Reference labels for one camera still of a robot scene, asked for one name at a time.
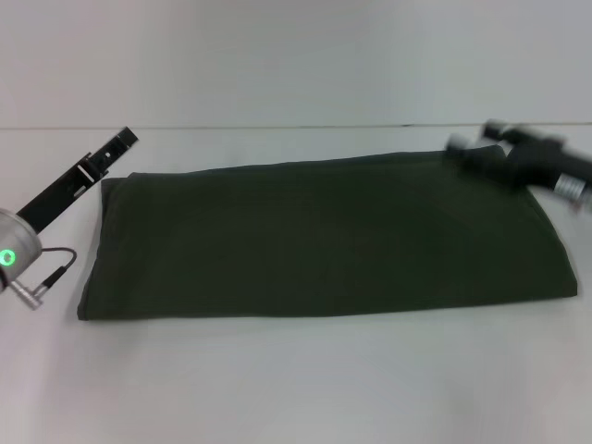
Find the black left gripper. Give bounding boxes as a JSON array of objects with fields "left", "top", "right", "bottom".
[{"left": 15, "top": 126, "right": 141, "bottom": 233}]

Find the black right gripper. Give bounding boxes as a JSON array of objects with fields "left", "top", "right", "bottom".
[{"left": 445, "top": 118, "right": 592, "bottom": 207}]

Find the dark green t-shirt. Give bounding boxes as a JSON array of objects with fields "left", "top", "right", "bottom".
[{"left": 76, "top": 143, "right": 580, "bottom": 324}]

